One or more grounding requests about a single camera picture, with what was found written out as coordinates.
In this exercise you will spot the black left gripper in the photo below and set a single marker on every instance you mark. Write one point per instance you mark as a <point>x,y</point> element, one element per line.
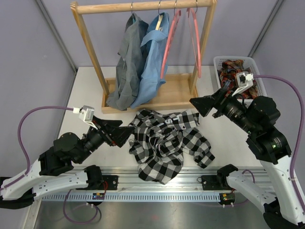
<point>119,134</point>

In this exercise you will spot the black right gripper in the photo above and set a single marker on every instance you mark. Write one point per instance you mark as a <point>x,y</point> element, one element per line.
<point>218,100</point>

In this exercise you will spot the black white checkered shirt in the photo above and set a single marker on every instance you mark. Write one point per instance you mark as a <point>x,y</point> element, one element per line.
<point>161,140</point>

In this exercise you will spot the pink hanger with chrome hook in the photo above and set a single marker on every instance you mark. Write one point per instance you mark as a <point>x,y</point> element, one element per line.
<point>171,34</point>

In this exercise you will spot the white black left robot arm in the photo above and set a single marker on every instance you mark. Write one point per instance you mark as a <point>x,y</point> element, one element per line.
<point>47,174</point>

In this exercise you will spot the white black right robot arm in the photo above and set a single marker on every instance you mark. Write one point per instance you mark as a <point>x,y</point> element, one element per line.
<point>281,210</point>

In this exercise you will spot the red plaid shirt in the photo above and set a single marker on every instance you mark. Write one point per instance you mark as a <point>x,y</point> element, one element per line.
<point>228,80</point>

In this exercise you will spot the grey shirt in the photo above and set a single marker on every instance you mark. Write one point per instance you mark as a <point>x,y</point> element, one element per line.
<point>130,65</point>

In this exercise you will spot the blue shirt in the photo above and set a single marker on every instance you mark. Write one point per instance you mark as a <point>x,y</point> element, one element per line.
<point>155,42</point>

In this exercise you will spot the empty pink hanger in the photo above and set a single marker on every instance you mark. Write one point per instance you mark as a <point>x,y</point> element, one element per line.
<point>193,27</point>

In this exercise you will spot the wooden hanger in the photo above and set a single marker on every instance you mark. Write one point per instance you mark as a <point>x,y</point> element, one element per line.
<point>160,17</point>

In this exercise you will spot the wooden clothes rack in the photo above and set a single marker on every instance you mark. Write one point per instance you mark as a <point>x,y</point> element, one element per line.
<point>179,87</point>

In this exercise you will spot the white plastic basket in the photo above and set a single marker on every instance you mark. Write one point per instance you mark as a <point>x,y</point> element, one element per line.
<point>248,63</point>

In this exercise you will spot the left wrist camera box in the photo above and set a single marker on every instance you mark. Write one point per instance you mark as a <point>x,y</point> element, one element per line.
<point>86,115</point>

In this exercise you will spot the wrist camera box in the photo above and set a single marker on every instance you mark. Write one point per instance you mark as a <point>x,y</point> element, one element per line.
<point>86,115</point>
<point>244,82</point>

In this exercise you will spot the aluminium mounting rail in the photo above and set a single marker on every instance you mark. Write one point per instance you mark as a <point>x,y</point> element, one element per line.
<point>128,181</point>

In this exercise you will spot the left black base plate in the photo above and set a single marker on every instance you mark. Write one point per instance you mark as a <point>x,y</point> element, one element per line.
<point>109,181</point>

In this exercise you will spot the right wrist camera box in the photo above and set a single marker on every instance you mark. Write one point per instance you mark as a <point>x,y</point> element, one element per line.
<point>244,82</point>

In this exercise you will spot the slotted grey cable duct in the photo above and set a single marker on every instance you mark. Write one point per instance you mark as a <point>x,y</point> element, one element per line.
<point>134,197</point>

